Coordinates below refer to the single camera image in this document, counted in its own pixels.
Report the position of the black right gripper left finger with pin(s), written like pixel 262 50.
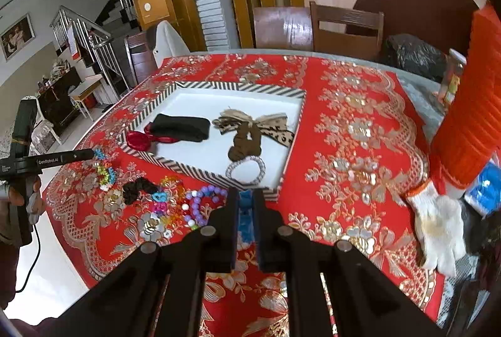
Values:
pixel 157 291

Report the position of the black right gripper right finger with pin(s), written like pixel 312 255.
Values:
pixel 332 289

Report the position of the black scrunchie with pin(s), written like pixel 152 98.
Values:
pixel 131 190

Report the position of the red satin bow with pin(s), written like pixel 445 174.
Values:
pixel 142 141

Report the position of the black velvet cloth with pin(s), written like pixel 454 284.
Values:
pixel 192 129

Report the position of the leopard print ribbon bow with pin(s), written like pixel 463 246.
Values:
pixel 274 126

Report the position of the left hand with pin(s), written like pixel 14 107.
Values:
pixel 21 207

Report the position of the white ornate chair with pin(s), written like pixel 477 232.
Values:
pixel 42 128

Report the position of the dark wooden sideboard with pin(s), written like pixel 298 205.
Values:
pixel 56 104

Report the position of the small white table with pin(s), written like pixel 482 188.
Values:
pixel 80 93

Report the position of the white cotton glove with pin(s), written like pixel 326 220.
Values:
pixel 439 228

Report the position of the metal stair railing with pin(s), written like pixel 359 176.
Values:
pixel 95 42

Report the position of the dark wooden chair left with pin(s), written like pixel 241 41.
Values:
pixel 140 57

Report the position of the blue plastic package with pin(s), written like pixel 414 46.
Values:
pixel 484 192

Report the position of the red floral tablecloth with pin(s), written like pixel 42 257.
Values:
pixel 359 148

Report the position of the striped white tray box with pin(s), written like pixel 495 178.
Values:
pixel 208 160

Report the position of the white cloth on chair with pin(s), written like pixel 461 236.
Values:
pixel 165 42

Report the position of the orange ribbed plastic container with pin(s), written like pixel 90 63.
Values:
pixel 470 131

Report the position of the clear plastic jar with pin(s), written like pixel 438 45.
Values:
pixel 451 78

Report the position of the black plastic bag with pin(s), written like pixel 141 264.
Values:
pixel 413 55

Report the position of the brown wooden slat chair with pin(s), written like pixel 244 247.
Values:
pixel 346 32

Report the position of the brown glossy chair back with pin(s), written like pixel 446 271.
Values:
pixel 288 28

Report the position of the dark round table top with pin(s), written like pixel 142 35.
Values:
pixel 444 24

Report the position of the framed wall picture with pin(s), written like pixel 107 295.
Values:
pixel 17 36

